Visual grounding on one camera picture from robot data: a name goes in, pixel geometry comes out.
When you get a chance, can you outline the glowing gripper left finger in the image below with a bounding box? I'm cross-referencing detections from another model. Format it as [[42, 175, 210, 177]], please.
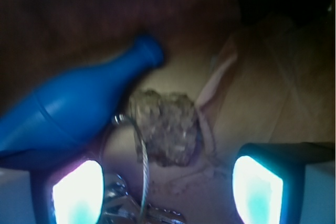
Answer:
[[30, 159, 104, 223]]

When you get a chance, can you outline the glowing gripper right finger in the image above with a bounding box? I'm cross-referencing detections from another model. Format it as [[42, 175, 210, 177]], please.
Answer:
[[232, 142, 335, 223]]

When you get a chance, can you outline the silver key bunch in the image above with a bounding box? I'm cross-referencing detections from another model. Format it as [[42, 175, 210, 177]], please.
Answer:
[[99, 114, 186, 223]]

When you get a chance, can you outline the blue plastic bottle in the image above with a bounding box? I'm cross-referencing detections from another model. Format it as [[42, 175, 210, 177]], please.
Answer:
[[1, 35, 164, 159]]

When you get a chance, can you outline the brown rough rock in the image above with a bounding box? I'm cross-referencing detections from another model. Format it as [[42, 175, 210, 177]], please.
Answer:
[[129, 90, 198, 167]]

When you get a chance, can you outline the brown paper bag tray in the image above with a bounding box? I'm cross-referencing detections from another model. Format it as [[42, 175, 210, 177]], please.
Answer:
[[1, 0, 335, 223]]

